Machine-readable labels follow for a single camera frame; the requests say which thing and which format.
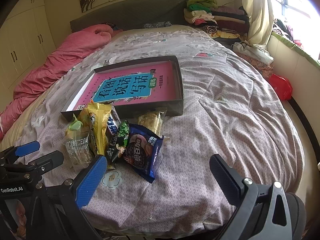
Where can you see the cream curtain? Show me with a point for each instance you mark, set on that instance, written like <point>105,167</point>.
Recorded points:
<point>261,19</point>

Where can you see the clear round cake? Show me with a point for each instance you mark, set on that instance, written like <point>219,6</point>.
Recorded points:
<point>78,150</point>

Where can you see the yellow chocolate bar wrapper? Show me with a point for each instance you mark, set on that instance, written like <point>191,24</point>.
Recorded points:
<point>95,116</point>

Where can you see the black shallow cardboard tray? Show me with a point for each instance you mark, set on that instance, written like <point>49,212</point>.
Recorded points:
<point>174,107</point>

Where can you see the lilac patterned bedspread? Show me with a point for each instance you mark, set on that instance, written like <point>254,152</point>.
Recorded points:
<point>229,109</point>

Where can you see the stack of folded clothes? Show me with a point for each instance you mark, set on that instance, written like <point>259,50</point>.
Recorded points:
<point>217,21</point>

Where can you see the clear flaky pastry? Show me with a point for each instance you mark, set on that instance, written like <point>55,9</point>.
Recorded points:
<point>153,120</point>

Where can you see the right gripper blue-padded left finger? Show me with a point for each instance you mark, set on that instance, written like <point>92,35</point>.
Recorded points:
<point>87,181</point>

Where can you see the dark grey headboard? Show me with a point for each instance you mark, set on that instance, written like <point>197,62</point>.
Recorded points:
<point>134,14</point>

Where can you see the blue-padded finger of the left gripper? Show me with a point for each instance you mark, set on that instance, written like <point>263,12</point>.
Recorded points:
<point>22,150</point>

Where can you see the pink and blue book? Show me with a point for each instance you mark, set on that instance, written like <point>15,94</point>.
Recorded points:
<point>139,83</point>

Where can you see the cream wardrobe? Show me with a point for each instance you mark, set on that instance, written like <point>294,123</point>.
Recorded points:
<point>26,41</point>

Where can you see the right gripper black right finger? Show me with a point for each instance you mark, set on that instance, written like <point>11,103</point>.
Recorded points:
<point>228,179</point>

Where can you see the pink quilt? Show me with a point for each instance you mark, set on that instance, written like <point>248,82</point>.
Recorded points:
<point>71,52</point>

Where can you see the red plastic bag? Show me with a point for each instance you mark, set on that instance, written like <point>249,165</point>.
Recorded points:
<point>281,86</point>

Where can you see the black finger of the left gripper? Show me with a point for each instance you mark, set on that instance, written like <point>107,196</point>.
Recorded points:
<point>46,163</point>

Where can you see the blue Oreo cookie packet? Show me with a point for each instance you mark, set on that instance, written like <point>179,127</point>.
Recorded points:
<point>141,151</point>

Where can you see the green black seaweed snack packet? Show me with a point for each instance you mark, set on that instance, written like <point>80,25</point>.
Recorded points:
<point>118,142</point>

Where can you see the dark Snickers bar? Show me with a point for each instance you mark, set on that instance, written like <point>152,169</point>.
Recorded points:
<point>114,121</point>

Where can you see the light green pastry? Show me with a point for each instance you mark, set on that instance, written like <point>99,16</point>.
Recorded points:
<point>74,128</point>

